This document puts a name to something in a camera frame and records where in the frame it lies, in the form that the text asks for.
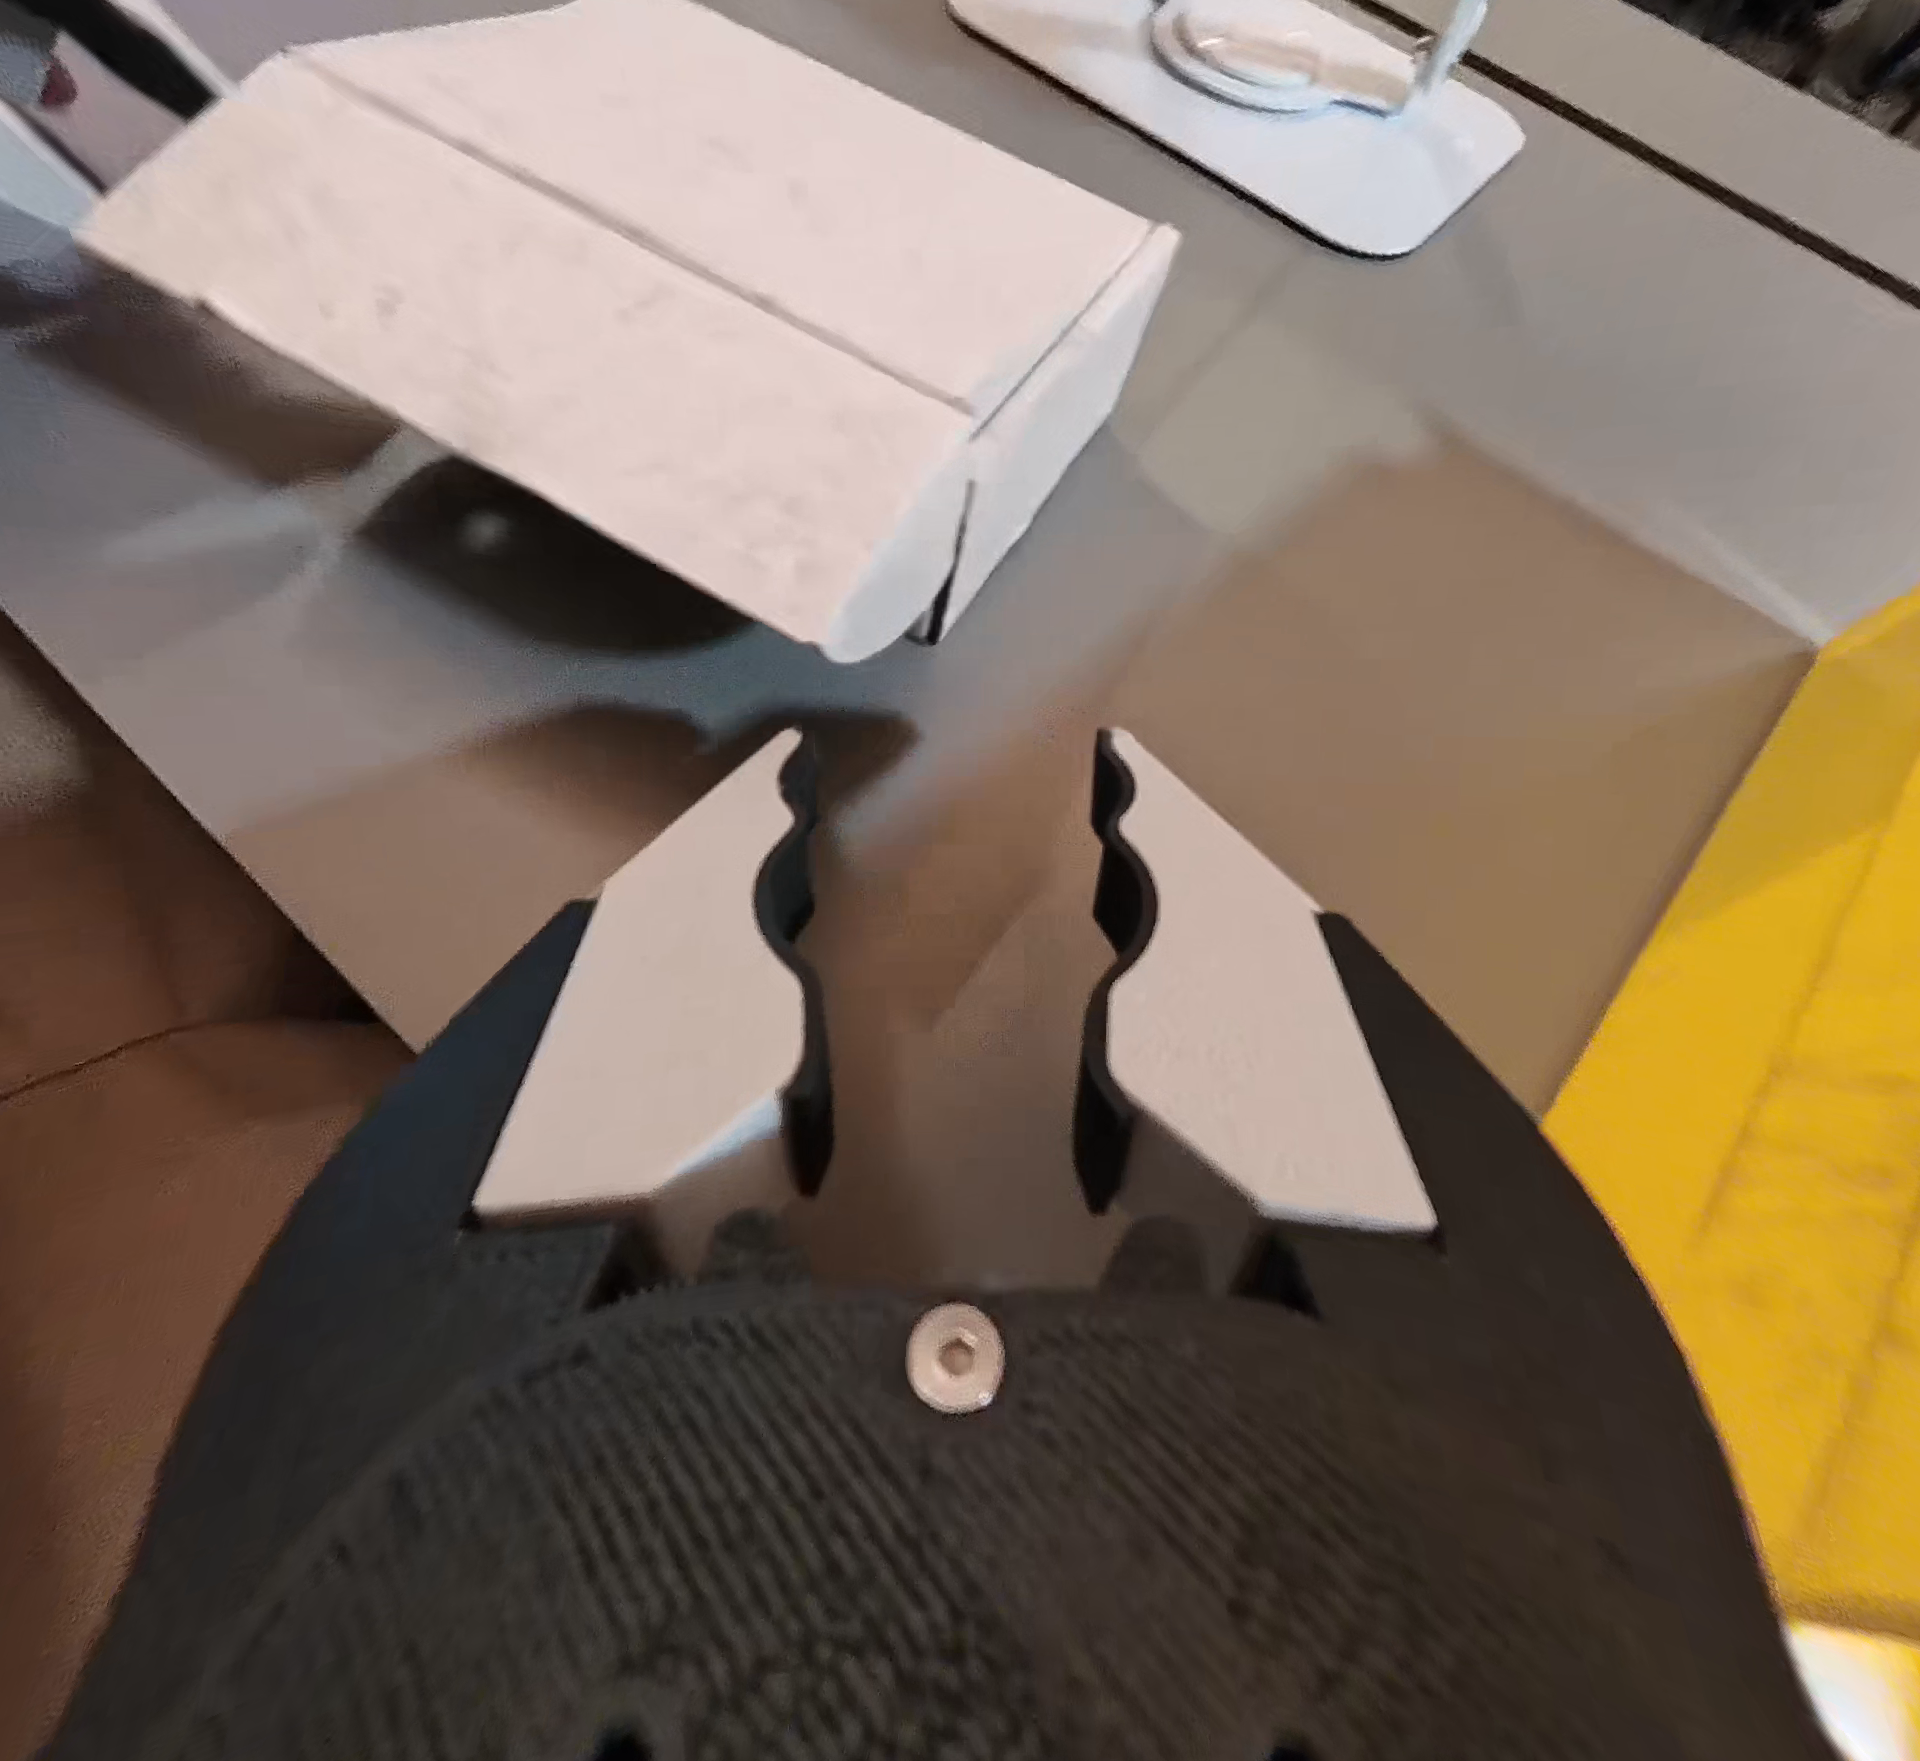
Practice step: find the white cardboard mailer box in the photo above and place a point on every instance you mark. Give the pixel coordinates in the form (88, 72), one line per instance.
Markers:
(601, 292)

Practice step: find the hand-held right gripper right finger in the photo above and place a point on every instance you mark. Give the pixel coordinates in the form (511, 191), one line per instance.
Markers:
(1260, 1071)

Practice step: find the yellow plastic bin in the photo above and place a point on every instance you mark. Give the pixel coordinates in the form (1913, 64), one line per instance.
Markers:
(1770, 1043)

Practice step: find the white stand with wooden board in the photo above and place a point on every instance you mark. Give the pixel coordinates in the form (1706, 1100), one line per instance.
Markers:
(1274, 95)

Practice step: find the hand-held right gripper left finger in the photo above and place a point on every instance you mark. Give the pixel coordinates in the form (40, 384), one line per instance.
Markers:
(660, 1043)

